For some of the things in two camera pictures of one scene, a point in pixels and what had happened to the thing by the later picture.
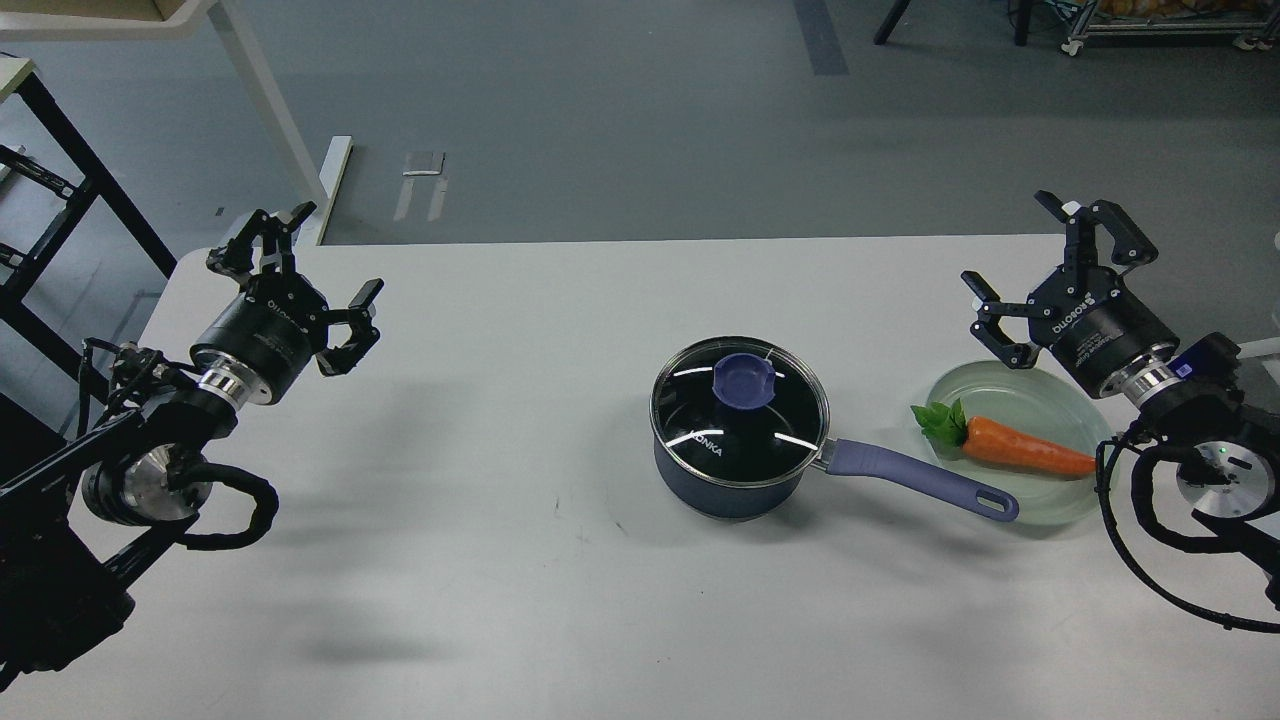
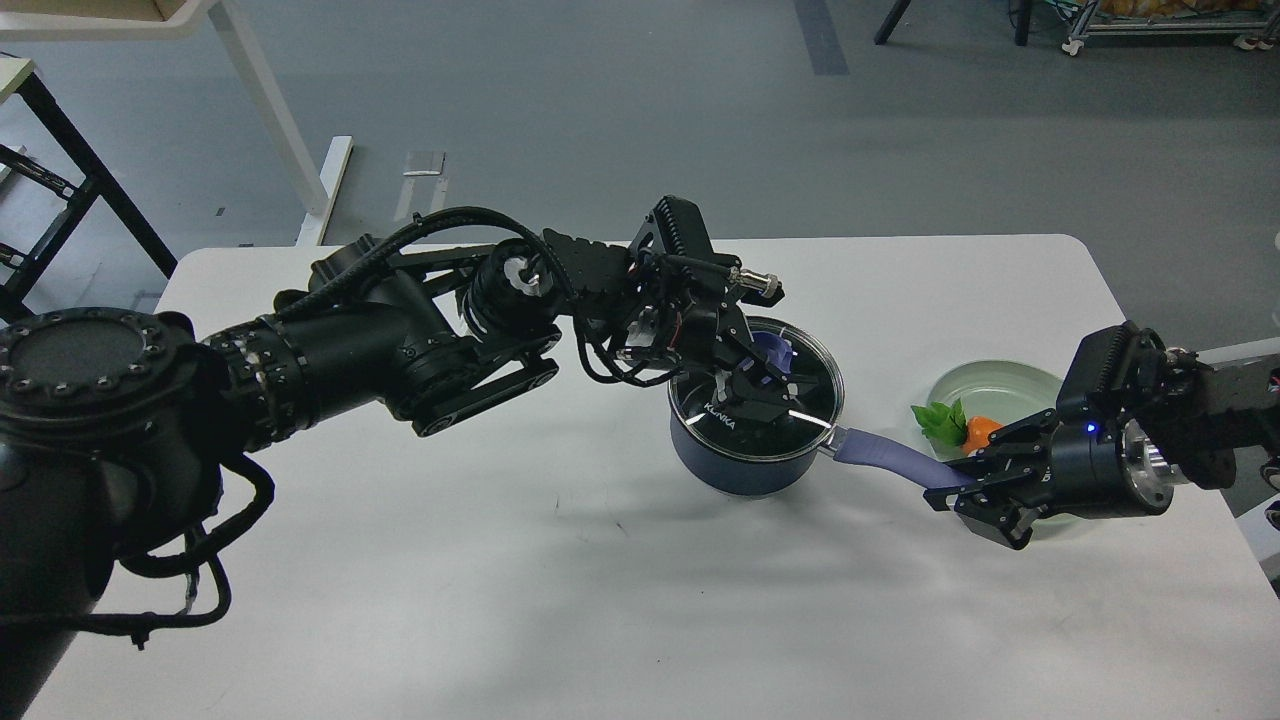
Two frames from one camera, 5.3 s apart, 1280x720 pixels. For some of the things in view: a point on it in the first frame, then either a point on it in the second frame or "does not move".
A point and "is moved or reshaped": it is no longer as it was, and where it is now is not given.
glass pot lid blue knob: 743,380 is moved or reshaped
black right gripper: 1092,330 -> 1099,469
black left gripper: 264,339 -> 679,317
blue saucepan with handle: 739,422 is moved or reshaped
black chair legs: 900,7 does not move
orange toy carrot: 987,439 does not move
